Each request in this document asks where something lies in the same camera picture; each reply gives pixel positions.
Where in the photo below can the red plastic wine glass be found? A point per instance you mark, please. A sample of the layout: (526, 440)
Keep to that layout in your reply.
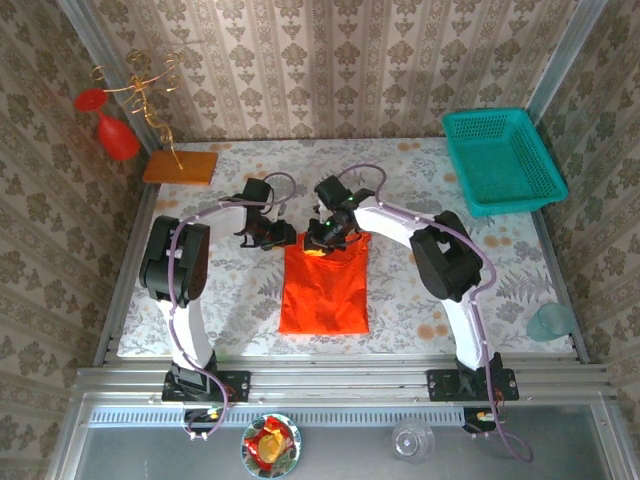
(117, 137)

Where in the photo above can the black controller board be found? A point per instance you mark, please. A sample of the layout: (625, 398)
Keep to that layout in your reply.
(480, 417)
(200, 415)

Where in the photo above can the translucent teal cup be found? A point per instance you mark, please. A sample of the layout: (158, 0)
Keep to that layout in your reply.
(550, 322)

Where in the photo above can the orange t-shirt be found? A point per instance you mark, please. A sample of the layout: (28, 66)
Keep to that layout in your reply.
(325, 300)

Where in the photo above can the orange wooden base block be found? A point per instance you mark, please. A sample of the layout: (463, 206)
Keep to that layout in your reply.
(195, 170)

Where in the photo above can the teal plastic basket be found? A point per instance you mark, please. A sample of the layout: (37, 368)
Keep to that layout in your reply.
(500, 165)

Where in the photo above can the red and yellow snack packet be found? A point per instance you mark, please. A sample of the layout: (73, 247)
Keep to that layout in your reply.
(270, 440)

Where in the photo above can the grey metal shelf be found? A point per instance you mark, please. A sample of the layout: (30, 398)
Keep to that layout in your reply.
(350, 455)

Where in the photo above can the floral tablecloth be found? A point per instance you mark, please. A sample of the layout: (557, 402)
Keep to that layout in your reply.
(240, 310)

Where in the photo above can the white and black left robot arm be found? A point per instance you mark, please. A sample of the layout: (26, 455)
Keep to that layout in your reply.
(190, 325)

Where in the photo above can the patterned bowl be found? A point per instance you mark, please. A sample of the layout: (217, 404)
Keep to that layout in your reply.
(295, 445)

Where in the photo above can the aluminium frame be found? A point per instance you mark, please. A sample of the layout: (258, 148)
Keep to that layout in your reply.
(340, 382)

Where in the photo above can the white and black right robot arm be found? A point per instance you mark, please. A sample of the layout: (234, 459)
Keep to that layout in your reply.
(390, 222)

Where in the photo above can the clear glass cup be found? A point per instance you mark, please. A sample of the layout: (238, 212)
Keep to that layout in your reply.
(412, 440)

